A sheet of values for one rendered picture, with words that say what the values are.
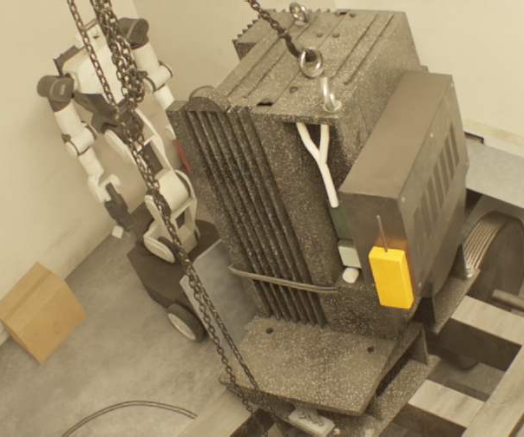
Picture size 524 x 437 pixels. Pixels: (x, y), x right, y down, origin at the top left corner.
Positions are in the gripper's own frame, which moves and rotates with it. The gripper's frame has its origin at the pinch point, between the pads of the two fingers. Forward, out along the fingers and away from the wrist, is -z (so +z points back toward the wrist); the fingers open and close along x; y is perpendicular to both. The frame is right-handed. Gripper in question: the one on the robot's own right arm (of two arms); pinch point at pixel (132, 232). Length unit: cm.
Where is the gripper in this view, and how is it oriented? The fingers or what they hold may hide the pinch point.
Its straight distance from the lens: 318.3
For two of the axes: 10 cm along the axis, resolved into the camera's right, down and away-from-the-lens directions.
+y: 6.5, -6.3, 4.2
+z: -4.3, -7.7, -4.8
